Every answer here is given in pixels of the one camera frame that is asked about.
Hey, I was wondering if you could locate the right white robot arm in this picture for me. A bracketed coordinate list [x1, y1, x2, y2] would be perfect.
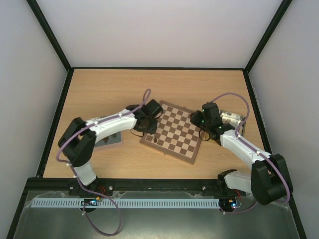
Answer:
[190, 103, 292, 205]

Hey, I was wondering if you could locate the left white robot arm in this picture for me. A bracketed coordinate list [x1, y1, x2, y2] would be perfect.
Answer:
[56, 100, 163, 187]

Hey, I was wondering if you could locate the wooden chess board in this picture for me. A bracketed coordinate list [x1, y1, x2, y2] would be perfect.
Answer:
[140, 101, 204, 165]

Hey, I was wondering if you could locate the pile of dark chess pieces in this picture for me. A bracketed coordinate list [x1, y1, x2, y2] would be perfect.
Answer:
[102, 133, 117, 144]

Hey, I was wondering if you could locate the gold tin tray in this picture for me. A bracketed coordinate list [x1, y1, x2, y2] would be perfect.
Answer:
[205, 108, 247, 144]

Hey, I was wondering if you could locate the pink tin tray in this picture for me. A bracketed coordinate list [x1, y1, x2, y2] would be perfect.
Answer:
[94, 132, 123, 150]

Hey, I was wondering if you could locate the black frame rail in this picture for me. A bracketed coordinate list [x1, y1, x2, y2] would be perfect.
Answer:
[24, 177, 290, 197]

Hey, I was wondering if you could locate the light blue cable duct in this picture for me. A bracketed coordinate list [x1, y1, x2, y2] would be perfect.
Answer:
[30, 198, 220, 209]

